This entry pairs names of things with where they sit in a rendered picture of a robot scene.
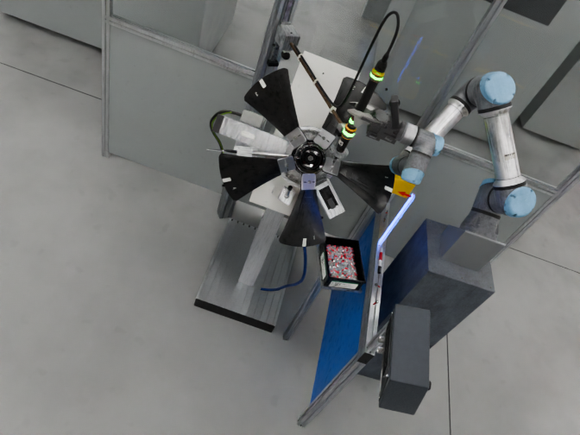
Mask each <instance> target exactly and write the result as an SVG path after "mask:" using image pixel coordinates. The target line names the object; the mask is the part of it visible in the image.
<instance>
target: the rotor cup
mask: <svg viewBox="0 0 580 435"><path fill-rule="evenodd" d="M291 154H292V155H293V160H294V161H295V162H294V164H295V167H296V169H295V170H296V171H297V172H298V173H300V174H302V173H315V174H317V173H319V172H320V171H322V169H323V167H324V165H325V162H326V157H327V156H326V152H325V150H324V149H323V148H322V147H321V146H320V145H318V144H317V143H315V142H314V141H313V140H308V141H306V142H304V143H302V144H301V146H300V145H299V146H298V147H297V148H294V149H293V151H292V153H291ZM309 155H311V156H312V157H313V160H312V161H309V160H308V156H309Z"/></svg>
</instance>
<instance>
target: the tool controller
mask: <svg viewBox="0 0 580 435"><path fill-rule="evenodd" d="M378 343H383V347H380V346H378V347H377V353H379V354H382V361H381V379H380V390H379V396H378V398H379V400H378V401H379V408H383V409H387V410H391V411H396V412H400V413H407V414H411V415H414V414H415V413H416V411H417V410H418V408H419V405H420V403H421V401H422V400H423V399H424V397H425V395H426V392H427V390H428V391H429V390H430V389H431V385H432V383H431V381H429V373H430V311H429V310H426V309H421V308H417V307H412V306H403V305H399V304H395V305H394V309H393V311H392V312H391V316H390V319H389V322H388V326H387V329H386V332H385V335H384V336H379V337H378Z"/></svg>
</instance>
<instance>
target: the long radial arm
mask: <svg viewBox="0 0 580 435"><path fill-rule="evenodd" d="M219 134H220V135H223V136H227V137H229V138H231V139H233V140H236V141H239V142H242V143H245V144H247V145H250V146H252V147H254V148H259V149H260V150H263V151H265V152H268V153H276V154H286V153H285V152H286V149H287V146H288V145H289V143H290V142H289V141H288V140H286V139H283V138H280V137H278V136H275V135H272V134H269V133H268V132H265V131H262V130H260V129H257V128H254V127H251V126H249V125H247V124H244V123H240V122H238V121H236V120H233V119H231V118H228V117H224V120H223V123H222V126H221V129H220V131H219Z"/></svg>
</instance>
